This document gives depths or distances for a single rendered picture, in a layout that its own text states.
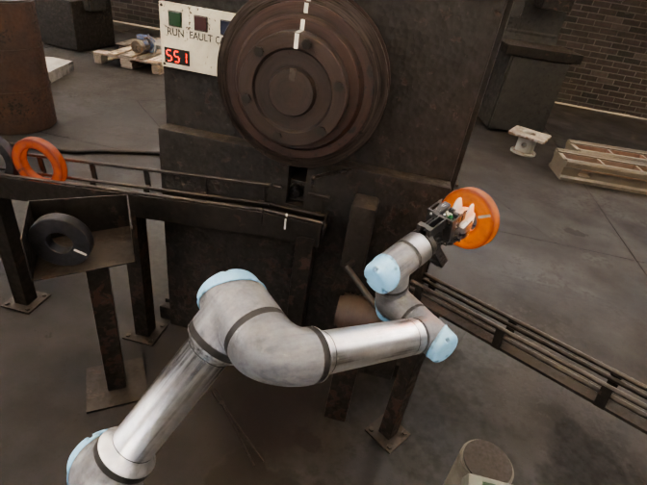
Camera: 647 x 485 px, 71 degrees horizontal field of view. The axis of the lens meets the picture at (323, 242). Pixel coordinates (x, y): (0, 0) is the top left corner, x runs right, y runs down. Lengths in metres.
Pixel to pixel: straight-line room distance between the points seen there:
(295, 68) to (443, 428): 1.36
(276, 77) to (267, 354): 0.72
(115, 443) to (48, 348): 1.17
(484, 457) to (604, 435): 1.07
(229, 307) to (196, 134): 0.90
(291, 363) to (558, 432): 1.52
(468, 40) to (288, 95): 0.51
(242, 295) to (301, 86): 0.61
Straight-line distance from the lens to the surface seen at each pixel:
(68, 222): 1.36
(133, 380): 1.88
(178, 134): 1.58
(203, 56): 1.51
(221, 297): 0.79
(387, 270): 0.95
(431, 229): 1.02
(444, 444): 1.84
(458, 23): 1.38
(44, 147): 1.81
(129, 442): 0.94
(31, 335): 2.17
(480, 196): 1.17
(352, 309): 1.41
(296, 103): 1.20
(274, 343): 0.72
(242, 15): 1.31
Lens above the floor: 1.43
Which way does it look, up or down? 33 degrees down
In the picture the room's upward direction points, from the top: 9 degrees clockwise
